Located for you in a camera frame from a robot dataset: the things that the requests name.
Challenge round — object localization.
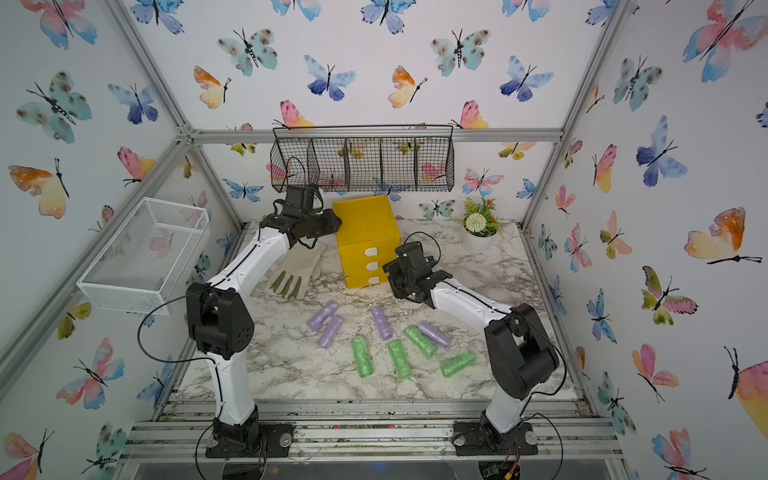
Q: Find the purple bag roll upper left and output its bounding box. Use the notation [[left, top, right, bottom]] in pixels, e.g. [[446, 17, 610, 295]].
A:
[[308, 300, 339, 331]]

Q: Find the green bag roll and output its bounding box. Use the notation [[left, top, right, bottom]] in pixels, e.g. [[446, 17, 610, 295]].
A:
[[387, 340, 412, 380], [404, 326, 438, 359], [351, 335, 374, 378], [440, 351, 476, 378]]

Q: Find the potted artificial plant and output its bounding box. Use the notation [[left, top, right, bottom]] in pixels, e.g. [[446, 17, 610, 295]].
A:
[[462, 197, 501, 255]]

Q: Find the yellow drawer cabinet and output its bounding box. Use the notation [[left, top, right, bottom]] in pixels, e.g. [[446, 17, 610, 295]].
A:
[[333, 195, 401, 289]]

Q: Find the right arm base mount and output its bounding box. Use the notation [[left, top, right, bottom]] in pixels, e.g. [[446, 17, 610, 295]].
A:
[[451, 417, 538, 457]]

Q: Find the white mesh wall basket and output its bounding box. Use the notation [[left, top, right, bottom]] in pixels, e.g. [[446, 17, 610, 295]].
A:
[[77, 197, 210, 316]]

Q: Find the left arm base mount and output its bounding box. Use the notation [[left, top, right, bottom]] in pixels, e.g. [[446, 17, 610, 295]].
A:
[[205, 411, 295, 459]]

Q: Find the white green work glove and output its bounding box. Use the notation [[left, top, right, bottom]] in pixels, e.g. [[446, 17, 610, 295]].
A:
[[267, 243, 327, 300]]

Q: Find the purple bag roll right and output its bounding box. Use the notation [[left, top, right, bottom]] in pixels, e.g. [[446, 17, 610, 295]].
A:
[[418, 322, 451, 348]]

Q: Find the black wire wall basket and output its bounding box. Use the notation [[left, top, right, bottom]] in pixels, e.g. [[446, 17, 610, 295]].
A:
[[267, 124, 455, 194]]

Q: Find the purple bag roll middle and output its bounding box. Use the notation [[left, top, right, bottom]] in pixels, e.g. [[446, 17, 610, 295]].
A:
[[371, 306, 394, 341]]

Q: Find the purple bag roll lower left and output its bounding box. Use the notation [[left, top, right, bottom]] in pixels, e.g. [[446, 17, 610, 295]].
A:
[[318, 315, 344, 349]]

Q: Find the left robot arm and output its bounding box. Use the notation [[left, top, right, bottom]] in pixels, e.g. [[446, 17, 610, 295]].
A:
[[186, 184, 342, 428]]

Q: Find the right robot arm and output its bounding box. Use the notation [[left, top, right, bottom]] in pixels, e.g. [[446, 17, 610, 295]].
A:
[[383, 241, 560, 435]]

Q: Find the purple bag roll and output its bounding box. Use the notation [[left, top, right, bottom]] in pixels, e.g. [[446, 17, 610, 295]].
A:
[[371, 306, 394, 341], [308, 300, 339, 331], [318, 315, 344, 349], [418, 322, 451, 348]]

